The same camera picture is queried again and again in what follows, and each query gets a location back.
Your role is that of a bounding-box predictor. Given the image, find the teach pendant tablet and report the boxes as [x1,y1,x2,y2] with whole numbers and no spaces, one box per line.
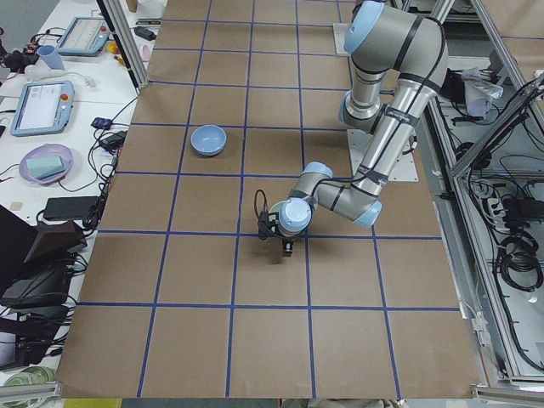
[10,81,75,137]
[57,17,111,57]

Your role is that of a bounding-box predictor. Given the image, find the blue bowl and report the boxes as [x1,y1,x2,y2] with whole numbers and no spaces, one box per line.
[190,124,227,156]

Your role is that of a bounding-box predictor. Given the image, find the blue plastic cup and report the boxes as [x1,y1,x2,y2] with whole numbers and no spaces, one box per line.
[37,44,65,71]

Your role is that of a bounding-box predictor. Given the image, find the purple plate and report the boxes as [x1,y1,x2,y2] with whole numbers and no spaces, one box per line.
[19,144,73,184]

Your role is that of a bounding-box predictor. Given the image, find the black laptop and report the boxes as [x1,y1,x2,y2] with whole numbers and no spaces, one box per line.
[1,207,87,309]

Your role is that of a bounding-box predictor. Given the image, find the far teach pendant tablet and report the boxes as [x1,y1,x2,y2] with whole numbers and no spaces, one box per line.
[57,17,111,57]

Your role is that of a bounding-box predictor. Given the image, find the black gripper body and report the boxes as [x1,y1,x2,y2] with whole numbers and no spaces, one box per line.
[281,239,294,251]

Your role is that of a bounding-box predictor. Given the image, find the black power adapter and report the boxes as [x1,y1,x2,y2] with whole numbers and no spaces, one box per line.
[43,195,99,221]

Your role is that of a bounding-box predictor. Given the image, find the green bowl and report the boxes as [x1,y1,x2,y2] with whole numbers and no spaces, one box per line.
[268,201,285,222]

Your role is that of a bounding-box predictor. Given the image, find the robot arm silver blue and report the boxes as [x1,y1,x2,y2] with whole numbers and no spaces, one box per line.
[259,1,448,256]

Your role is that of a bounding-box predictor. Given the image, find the aluminium frame post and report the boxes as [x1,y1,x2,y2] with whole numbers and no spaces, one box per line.
[96,0,149,89]

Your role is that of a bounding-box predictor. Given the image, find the pink cup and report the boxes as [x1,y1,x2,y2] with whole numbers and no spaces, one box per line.
[139,44,151,62]

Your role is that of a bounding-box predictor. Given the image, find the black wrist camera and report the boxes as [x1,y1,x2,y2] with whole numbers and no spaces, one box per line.
[258,212,279,241]

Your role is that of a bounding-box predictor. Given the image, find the green sponge block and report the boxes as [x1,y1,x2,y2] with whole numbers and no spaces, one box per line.
[25,155,65,179]

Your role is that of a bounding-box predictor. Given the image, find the small blue black device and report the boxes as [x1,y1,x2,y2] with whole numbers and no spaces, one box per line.
[91,117,113,130]

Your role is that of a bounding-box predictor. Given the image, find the near teach pendant tablet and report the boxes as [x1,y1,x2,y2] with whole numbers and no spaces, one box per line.
[10,81,75,137]

